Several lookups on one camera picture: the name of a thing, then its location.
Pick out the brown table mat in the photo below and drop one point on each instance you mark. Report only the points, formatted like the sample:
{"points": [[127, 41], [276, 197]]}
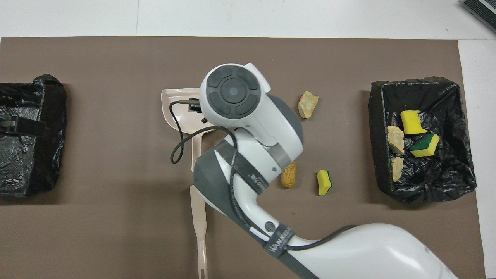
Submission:
{"points": [[116, 58]]}

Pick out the black ribbed device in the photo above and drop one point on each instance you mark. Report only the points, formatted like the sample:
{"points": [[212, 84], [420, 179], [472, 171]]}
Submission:
{"points": [[484, 9]]}

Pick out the large yellow green sponge piece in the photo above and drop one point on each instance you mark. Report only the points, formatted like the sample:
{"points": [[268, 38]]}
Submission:
{"points": [[426, 146]]}

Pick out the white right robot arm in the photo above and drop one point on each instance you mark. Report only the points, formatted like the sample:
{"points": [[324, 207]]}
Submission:
{"points": [[252, 116]]}

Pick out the notched yellow sponge piece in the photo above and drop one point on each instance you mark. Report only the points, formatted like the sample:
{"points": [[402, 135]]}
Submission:
{"points": [[412, 123]]}

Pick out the small yellow green sponge piece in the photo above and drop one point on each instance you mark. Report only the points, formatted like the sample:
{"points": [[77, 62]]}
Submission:
{"points": [[322, 184]]}

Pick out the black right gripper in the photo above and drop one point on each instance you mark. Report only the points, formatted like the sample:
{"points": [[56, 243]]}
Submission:
{"points": [[205, 121]]}

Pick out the brown peanut shaped bread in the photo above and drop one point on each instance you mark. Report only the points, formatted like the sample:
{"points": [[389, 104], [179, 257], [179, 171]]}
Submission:
{"points": [[290, 178]]}

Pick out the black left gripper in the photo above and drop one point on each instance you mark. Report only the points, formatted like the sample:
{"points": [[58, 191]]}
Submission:
{"points": [[7, 124]]}

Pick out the black bag lined bin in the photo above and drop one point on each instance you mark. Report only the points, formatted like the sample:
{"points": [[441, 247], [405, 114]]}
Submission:
{"points": [[445, 182], [31, 162]]}

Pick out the pale torn bread chunk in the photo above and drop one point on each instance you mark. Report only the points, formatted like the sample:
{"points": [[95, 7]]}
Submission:
{"points": [[308, 104]]}

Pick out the beige plastic dustpan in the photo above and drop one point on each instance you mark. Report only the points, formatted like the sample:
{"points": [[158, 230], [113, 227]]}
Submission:
{"points": [[188, 120]]}

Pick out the beige hand brush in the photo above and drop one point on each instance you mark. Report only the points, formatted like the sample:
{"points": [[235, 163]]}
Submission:
{"points": [[197, 217]]}

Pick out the striped croissant bread piece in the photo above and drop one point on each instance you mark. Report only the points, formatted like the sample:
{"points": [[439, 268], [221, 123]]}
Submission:
{"points": [[397, 168], [396, 139]]}

